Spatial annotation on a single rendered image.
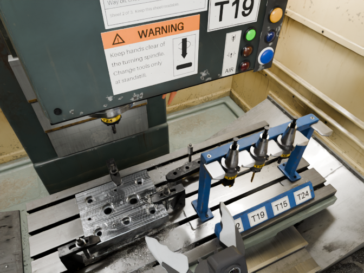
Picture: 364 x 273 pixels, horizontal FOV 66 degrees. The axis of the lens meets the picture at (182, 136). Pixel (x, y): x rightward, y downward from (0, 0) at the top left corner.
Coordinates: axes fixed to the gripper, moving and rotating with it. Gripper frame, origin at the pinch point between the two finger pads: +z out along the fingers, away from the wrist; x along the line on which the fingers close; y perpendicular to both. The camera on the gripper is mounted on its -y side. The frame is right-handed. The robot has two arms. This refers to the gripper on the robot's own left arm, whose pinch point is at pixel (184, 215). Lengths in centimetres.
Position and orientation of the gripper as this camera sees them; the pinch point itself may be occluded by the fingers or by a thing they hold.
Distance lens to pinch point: 51.6
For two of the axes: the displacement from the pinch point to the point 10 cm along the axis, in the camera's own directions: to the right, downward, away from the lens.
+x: 8.9, -3.2, 3.2
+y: 0.0, 7.1, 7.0
